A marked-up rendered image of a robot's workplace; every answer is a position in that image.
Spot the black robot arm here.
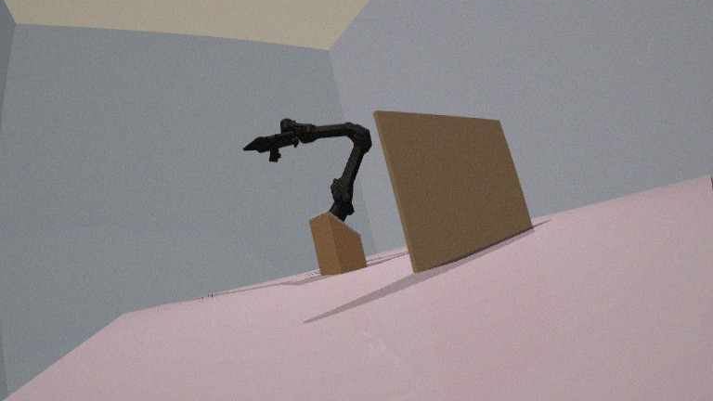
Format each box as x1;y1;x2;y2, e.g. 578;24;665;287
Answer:
280;118;372;222

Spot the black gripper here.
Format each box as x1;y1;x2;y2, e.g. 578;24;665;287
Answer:
243;134;283;154

